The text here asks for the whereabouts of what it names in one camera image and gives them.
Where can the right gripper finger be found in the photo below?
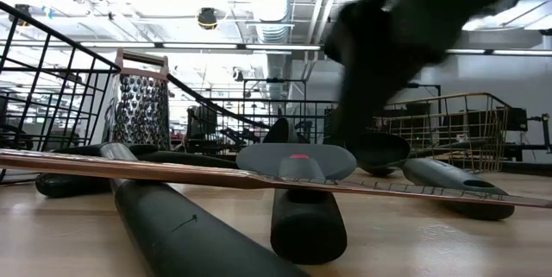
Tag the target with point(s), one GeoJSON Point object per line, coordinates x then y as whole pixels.
{"type": "Point", "coordinates": [360, 100]}

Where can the black nylon ladle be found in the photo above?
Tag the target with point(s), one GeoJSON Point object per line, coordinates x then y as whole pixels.
{"type": "Point", "coordinates": [379, 152]}

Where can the grey wide spatula red mark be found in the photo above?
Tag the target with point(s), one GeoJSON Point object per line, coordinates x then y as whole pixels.
{"type": "Point", "coordinates": [308, 225]}

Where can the black turner steel shaft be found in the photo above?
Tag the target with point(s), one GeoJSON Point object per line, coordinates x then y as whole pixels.
{"type": "Point", "coordinates": [194, 234]}

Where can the copper kitchen tongs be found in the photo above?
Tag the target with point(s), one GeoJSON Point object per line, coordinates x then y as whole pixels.
{"type": "Point", "coordinates": [129, 169]}

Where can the black nylon serving spoon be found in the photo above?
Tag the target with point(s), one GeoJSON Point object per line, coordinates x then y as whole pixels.
{"type": "Point", "coordinates": [73, 185]}

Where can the black equipment stand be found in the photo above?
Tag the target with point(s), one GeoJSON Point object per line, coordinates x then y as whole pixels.
{"type": "Point", "coordinates": [517, 119]}

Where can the pink steel box grater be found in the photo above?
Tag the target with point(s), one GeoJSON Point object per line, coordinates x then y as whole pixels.
{"type": "Point", "coordinates": [140, 108]}

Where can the background black rig frame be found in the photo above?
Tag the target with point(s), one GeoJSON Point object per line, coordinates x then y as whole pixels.
{"type": "Point", "coordinates": [424, 85]}

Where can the silver ventilation duct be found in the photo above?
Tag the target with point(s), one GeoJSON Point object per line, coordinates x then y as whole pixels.
{"type": "Point", "coordinates": [271, 1]}

